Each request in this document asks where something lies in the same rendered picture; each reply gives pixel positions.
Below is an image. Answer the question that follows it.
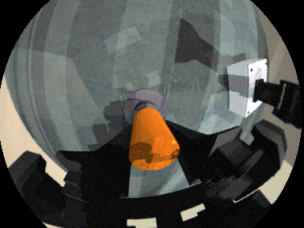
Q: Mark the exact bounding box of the orange cylinder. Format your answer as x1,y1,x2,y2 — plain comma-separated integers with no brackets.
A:
129,108,180,170

